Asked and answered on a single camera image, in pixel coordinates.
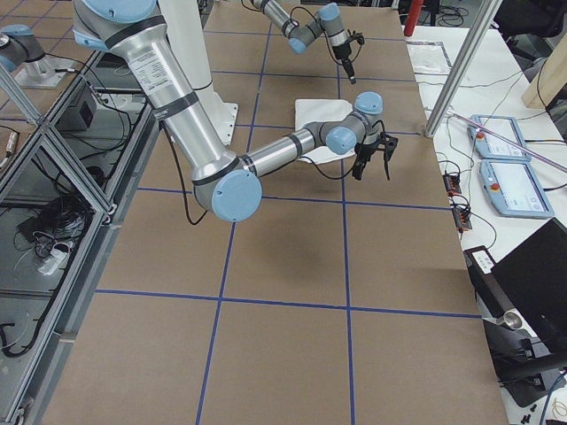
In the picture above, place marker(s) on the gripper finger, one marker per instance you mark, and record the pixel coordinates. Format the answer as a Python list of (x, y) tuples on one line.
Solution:
[(386, 166), (350, 73)]

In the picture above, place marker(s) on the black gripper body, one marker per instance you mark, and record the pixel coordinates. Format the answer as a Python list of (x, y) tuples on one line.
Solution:
[(342, 54), (363, 153)]

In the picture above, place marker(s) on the white long-sleeve printed shirt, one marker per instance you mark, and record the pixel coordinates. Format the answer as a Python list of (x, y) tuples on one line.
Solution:
[(322, 110)]

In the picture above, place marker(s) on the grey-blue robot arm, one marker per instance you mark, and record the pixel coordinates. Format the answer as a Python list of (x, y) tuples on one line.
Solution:
[(224, 183), (301, 28)]

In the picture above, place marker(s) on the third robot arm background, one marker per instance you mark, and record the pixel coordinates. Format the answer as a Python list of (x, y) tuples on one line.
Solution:
[(18, 46)]

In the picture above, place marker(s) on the upper orange circuit board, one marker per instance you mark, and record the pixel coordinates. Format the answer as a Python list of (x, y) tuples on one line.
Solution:
[(452, 184)]

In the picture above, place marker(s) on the orange circuit board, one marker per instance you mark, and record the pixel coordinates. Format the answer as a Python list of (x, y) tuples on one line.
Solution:
[(452, 184), (461, 219)]

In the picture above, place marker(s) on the clear plastic bag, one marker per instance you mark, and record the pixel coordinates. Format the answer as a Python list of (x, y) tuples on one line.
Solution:
[(429, 58)]

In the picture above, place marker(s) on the red cylinder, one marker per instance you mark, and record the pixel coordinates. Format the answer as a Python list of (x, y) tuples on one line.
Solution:
[(413, 16)]

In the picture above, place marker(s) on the lower orange circuit board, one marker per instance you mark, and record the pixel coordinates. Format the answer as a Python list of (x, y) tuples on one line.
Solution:
[(461, 219)]

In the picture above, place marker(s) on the lower teach pendant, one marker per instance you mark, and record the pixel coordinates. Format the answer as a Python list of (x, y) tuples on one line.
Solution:
[(514, 190)]

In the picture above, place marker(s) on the black laptop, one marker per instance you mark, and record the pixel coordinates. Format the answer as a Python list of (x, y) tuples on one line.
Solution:
[(533, 277)]

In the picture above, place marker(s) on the white power strip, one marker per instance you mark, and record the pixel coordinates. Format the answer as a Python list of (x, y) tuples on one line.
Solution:
[(58, 255)]

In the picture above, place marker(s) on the aluminium frame post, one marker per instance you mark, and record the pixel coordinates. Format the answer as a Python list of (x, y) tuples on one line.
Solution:
[(471, 43)]

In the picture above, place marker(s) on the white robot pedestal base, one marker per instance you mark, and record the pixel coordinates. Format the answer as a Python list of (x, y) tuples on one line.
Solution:
[(185, 35)]

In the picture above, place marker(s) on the aluminium side frame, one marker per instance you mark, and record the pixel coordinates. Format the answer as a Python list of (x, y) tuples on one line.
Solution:
[(70, 182)]

